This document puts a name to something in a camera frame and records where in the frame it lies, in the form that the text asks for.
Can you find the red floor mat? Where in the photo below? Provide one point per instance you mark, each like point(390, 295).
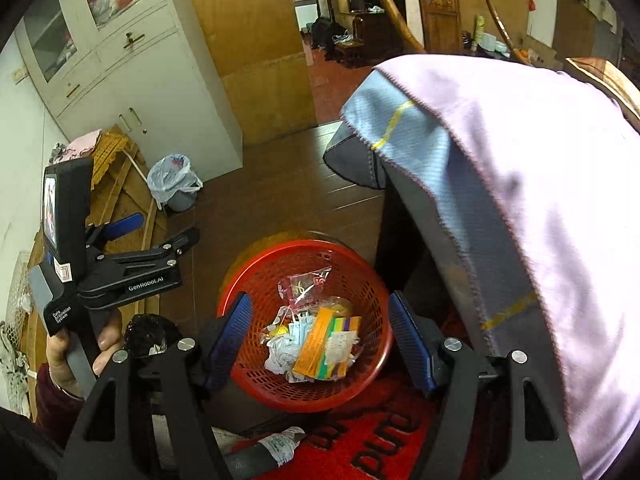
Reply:
point(350, 435)

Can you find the white wall switch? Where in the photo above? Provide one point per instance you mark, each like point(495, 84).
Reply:
point(18, 76)

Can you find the white lace cloth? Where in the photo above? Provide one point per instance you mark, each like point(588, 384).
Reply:
point(12, 310)

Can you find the pink cloth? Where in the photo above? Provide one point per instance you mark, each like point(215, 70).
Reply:
point(82, 145)

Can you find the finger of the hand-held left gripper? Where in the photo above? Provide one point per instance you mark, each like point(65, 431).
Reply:
point(175, 242)
point(125, 222)

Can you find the grey bin with plastic bag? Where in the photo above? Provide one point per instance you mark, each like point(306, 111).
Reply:
point(172, 180)

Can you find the cardboard box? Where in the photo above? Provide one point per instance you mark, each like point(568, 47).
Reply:
point(542, 55)

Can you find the wooden bed boards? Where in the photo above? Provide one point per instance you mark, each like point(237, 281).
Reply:
point(120, 180)

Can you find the black plastic bag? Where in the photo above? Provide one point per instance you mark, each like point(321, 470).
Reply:
point(145, 332)

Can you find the person's left hand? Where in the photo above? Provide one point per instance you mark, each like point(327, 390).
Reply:
point(60, 360)

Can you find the pink bed sheet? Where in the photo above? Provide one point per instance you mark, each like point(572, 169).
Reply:
point(550, 210)

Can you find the dark wooden chair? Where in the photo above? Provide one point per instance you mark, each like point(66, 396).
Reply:
point(352, 47)

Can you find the white metal cabinet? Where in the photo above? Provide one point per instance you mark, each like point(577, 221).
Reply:
point(165, 85)

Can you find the tan pillow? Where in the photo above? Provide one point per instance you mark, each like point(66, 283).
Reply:
point(610, 77)

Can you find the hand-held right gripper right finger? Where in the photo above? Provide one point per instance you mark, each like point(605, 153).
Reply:
point(410, 340)

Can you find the carved wooden door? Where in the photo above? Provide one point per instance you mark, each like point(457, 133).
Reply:
point(440, 10)

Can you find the yellow wrapper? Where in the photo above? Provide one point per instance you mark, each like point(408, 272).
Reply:
point(337, 306)

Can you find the person's left forearm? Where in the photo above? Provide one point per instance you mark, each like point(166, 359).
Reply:
point(55, 410)

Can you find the red plastic basket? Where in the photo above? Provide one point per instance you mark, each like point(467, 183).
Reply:
point(260, 270)

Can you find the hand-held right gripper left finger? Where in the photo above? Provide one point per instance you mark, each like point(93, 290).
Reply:
point(232, 340)

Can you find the white tissue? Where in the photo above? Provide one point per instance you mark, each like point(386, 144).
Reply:
point(280, 355)

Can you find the plain wooden door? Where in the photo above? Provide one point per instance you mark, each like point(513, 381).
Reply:
point(250, 35)

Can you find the blue grey blanket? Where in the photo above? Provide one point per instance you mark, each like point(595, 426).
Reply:
point(425, 170)

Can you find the grey tube with white label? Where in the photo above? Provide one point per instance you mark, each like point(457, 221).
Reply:
point(245, 457)

